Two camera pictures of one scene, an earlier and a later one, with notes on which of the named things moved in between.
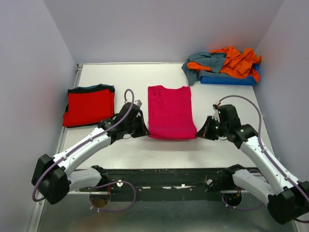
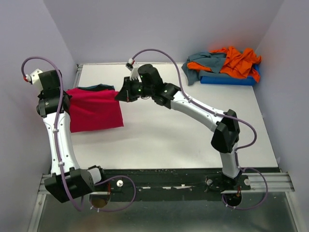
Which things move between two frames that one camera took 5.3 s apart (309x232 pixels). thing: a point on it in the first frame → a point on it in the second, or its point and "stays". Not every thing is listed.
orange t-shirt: [238, 63] stays
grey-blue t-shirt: [214, 60] stays
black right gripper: [205, 131] → [126, 94]
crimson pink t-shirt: [170, 113] → [94, 109]
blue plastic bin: [225, 80] stays
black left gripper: [144, 130] → [41, 95]
